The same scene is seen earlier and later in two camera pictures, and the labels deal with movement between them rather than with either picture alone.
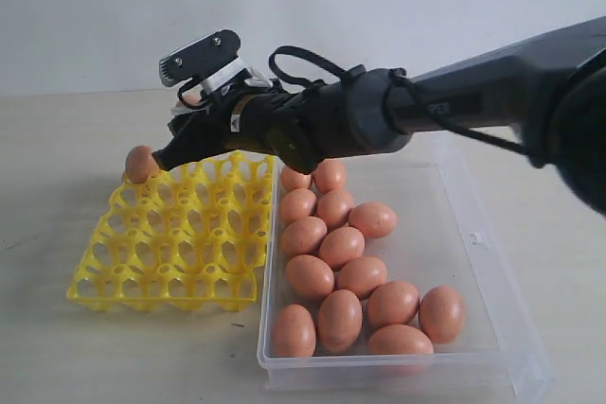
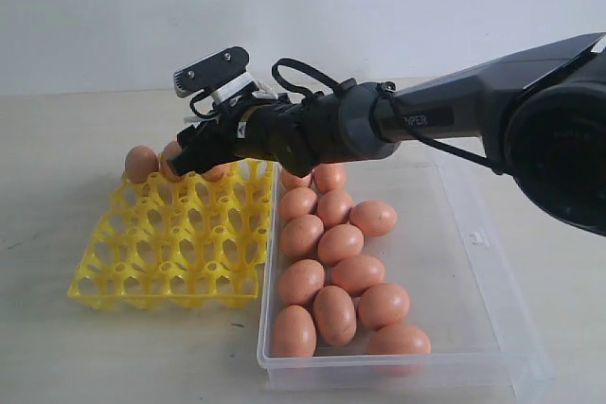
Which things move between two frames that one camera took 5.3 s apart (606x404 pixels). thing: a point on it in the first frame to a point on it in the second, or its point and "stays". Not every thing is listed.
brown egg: [373, 219] stays
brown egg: [442, 313] to [218, 172]
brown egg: [140, 165] stays
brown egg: [341, 245] stays
